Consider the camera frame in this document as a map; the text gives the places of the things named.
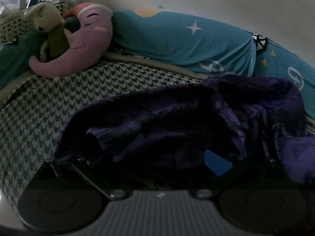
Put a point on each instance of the houndstooth bed mat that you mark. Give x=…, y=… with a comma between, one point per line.
x=61, y=98

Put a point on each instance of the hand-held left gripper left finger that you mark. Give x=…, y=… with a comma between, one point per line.
x=83, y=174

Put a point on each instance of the teal star print bumper cushion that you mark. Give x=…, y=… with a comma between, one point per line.
x=172, y=36

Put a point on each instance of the white perforated basket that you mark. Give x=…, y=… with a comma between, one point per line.
x=14, y=27

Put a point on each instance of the purple floral garment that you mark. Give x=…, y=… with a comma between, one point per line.
x=172, y=108

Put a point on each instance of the pink moon plush pillow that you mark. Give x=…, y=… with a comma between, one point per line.
x=93, y=36

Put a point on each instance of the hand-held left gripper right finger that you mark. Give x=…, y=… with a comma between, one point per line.
x=216, y=164

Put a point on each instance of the teal script print bumper cushion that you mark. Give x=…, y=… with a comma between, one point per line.
x=283, y=61

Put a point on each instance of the cream rabbit plush toy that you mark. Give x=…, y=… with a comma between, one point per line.
x=46, y=17

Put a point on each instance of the black and white cushion tie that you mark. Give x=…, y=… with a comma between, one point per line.
x=260, y=41

